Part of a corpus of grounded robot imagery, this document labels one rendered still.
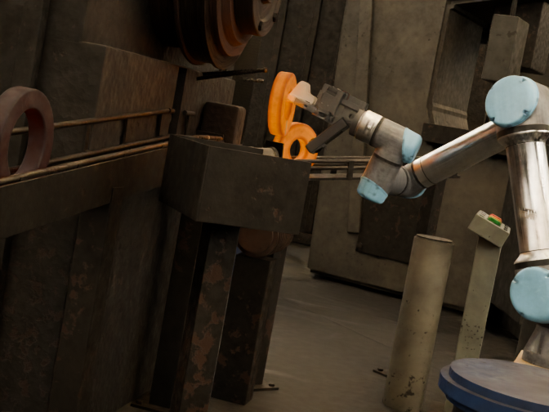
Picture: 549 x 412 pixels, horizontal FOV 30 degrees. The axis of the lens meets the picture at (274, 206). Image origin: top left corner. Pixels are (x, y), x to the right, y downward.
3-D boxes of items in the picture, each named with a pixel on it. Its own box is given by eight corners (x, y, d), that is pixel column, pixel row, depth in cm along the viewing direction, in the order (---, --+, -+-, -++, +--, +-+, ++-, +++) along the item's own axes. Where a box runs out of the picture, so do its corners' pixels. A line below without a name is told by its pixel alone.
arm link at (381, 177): (395, 208, 253) (415, 167, 251) (372, 204, 244) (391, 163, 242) (372, 193, 257) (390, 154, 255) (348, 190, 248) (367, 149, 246)
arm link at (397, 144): (406, 169, 242) (421, 136, 240) (365, 149, 244) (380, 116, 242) (411, 167, 250) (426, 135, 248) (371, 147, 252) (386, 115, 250)
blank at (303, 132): (280, 185, 298) (288, 186, 296) (264, 139, 291) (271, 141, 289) (317, 157, 306) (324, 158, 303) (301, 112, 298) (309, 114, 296)
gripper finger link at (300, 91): (288, 73, 251) (322, 89, 250) (278, 96, 252) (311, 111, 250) (285, 72, 248) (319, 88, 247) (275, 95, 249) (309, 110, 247)
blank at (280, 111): (272, 71, 244) (285, 73, 243) (287, 71, 258) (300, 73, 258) (264, 136, 246) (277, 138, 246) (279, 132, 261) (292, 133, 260)
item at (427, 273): (379, 406, 304) (412, 235, 300) (385, 397, 316) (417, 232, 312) (419, 415, 302) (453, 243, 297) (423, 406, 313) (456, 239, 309)
